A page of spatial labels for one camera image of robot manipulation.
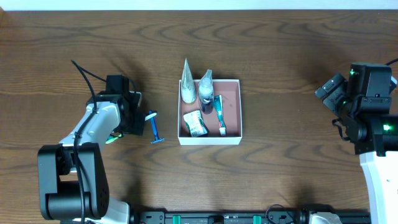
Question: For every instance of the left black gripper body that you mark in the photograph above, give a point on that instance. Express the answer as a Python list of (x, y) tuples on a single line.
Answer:
[(137, 123)]

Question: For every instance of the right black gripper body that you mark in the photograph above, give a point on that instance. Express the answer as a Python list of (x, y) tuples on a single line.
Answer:
[(333, 93)]

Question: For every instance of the green white toothbrush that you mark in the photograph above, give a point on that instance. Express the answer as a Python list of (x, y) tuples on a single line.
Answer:
[(113, 138)]

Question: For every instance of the green white packet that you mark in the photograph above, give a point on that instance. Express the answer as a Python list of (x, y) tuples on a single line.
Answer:
[(195, 124)]

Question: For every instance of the white Pantene tube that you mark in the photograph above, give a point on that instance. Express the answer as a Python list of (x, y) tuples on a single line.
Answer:
[(188, 91)]

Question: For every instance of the clear spray bottle dark liquid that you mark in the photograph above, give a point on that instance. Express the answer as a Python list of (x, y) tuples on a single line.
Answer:
[(206, 92)]

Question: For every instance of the green red toothpaste tube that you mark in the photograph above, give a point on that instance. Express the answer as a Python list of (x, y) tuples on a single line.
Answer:
[(218, 105)]

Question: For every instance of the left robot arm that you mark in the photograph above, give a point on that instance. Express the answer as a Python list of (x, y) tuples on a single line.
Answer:
[(72, 180)]

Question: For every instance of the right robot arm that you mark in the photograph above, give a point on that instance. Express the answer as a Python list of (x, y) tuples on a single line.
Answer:
[(361, 104)]

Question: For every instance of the blue disposable razor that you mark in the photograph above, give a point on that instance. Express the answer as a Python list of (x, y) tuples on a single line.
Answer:
[(157, 139)]

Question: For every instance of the white box with pink interior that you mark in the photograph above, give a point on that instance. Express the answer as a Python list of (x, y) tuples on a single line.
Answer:
[(232, 115)]

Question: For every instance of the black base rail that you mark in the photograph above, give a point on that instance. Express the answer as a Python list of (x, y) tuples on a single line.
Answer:
[(273, 215)]

